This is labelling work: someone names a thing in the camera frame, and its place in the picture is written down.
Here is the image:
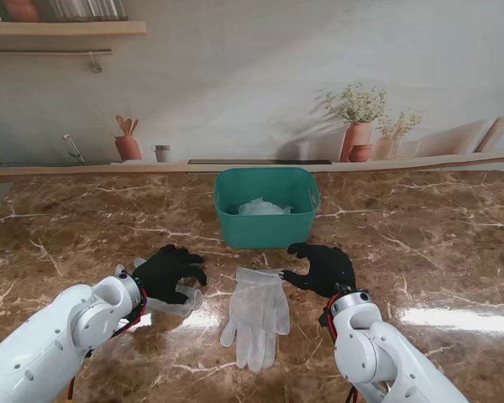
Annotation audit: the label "wooden wall shelf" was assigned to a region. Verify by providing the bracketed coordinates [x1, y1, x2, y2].
[0, 19, 147, 37]

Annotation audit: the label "teal plastic basket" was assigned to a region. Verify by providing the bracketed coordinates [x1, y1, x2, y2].
[213, 166, 322, 249]

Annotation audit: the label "row of glass jars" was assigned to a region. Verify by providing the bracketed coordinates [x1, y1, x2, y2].
[50, 0, 129, 22]

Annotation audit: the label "small dried flower bouquet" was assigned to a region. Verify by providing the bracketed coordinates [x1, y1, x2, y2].
[377, 109, 424, 140]

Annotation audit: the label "chrome faucet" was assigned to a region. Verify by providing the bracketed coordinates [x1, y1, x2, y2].
[62, 133, 87, 164]

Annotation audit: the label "red black right arm cables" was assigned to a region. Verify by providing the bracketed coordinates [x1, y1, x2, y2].
[318, 293, 361, 403]

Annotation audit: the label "terracotta jar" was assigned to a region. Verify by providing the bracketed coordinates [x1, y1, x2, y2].
[3, 0, 41, 23]

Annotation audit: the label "red black left arm cables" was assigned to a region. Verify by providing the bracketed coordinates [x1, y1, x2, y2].
[66, 285, 149, 402]

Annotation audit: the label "pale wooden cutting board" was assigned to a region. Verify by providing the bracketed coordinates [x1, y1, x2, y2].
[475, 109, 504, 153]

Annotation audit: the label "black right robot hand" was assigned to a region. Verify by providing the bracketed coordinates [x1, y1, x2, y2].
[279, 242, 357, 298]

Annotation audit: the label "red black arm cables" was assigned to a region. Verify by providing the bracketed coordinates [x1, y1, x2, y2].
[66, 285, 149, 402]
[318, 293, 361, 403]

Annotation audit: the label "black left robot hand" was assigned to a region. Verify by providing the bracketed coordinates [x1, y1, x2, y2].
[132, 244, 209, 306]

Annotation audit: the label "terracotta utensil pot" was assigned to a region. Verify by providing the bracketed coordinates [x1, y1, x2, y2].
[113, 134, 143, 161]

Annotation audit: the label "metal wall rail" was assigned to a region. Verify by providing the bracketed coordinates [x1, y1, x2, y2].
[0, 48, 113, 55]

